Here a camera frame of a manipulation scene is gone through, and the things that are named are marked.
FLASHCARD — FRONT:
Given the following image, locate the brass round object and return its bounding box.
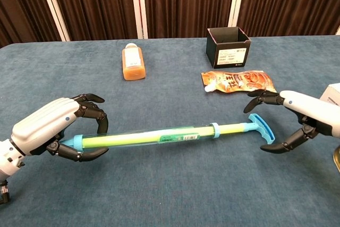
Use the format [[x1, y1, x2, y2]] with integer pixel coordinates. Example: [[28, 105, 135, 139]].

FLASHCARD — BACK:
[[333, 146, 340, 172]]

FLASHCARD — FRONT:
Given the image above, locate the blue yellow water pump toy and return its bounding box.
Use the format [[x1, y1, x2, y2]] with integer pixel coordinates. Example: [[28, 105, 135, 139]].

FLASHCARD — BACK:
[[82, 113, 277, 150]]

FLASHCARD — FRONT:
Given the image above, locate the orange juice bottle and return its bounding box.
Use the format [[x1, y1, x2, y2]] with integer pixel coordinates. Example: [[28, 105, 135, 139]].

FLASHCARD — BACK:
[[122, 43, 147, 81]]

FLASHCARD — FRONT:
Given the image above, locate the white cardboard box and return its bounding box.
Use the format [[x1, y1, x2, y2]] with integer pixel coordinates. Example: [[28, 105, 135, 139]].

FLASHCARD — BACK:
[[320, 83, 340, 104]]

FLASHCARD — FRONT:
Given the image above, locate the brown curtain panel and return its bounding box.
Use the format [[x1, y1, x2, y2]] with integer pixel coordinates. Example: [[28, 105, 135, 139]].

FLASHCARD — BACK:
[[46, 0, 139, 41], [142, 0, 237, 39], [237, 0, 340, 38], [0, 0, 63, 48]]

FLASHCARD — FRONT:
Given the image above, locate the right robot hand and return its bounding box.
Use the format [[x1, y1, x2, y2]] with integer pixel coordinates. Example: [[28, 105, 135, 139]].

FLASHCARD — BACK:
[[243, 89, 340, 155]]

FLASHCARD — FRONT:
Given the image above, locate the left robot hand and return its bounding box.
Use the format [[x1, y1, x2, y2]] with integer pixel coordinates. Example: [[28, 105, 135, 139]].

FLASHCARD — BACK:
[[10, 93, 109, 163]]

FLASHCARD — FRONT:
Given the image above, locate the black cardboard box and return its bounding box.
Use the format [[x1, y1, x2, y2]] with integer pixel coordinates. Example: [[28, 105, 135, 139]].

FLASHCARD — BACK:
[[206, 27, 251, 69]]

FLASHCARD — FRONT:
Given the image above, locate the orange spout pouch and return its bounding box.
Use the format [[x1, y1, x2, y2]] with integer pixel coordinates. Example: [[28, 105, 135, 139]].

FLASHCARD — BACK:
[[200, 69, 278, 95]]

